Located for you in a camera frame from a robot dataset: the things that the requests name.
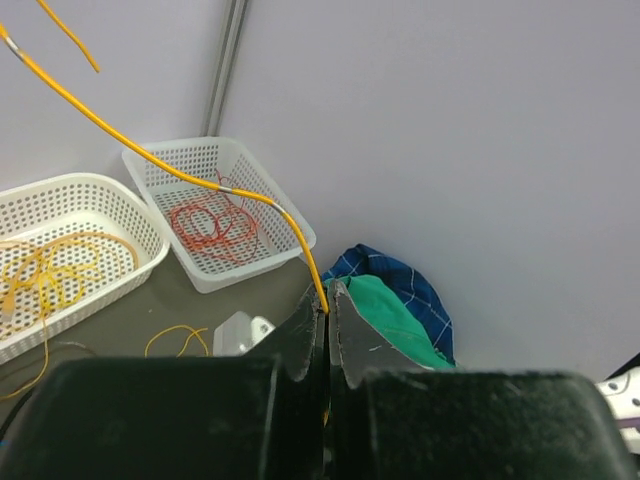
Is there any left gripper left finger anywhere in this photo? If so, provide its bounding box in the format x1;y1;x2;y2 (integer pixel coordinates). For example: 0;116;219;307
1;291;327;479

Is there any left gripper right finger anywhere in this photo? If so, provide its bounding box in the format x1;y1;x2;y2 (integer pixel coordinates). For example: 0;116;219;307
327;281;635;479

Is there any orange yellow thin cable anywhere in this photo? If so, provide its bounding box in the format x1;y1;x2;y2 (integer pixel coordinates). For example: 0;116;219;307
0;0;331;359

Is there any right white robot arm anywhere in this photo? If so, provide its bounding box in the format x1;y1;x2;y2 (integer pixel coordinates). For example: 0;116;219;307
596;354;640;455

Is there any green jersey shirt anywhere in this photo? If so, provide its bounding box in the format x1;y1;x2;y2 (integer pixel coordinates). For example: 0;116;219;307
337;274;454;369

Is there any blue plaid cloth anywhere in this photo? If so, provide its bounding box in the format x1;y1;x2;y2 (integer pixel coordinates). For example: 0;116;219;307
322;244;456;367

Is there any right white mesh basket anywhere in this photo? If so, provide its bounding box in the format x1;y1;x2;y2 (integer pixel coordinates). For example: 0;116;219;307
122;136;316;294

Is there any middle white perforated basket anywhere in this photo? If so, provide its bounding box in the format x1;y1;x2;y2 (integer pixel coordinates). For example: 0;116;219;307
1;173;169;363

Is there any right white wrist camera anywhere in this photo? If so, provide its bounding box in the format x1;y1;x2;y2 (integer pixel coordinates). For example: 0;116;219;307
212;311;275;357

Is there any thin red cable in basket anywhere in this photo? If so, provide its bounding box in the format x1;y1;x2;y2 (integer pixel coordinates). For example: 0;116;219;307
169;169;261;264

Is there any black round cable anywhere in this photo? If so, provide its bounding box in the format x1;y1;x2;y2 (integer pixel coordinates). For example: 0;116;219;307
0;389;36;436

